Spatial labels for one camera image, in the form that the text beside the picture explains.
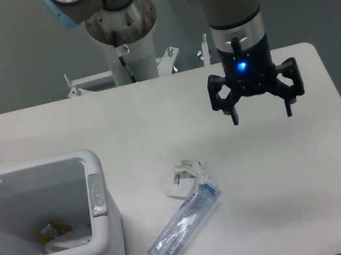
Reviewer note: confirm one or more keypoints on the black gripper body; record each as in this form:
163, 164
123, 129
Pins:
250, 73

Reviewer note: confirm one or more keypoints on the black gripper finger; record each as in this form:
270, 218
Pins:
226, 105
288, 69

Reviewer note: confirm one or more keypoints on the white paper wrapper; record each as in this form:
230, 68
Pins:
186, 175

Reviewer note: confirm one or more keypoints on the clear crushed plastic bottle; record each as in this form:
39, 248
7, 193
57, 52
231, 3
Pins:
186, 220

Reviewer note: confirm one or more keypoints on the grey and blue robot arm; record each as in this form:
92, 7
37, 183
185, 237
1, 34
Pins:
234, 24

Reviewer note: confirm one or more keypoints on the white plastic trash can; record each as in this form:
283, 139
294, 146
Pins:
67, 188

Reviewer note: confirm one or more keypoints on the white crumpled paper in bin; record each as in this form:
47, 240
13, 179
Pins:
74, 238

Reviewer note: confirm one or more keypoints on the yellow wrapper in bin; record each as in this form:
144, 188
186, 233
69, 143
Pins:
52, 231

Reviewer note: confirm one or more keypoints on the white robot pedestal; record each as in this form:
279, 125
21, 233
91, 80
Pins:
126, 39

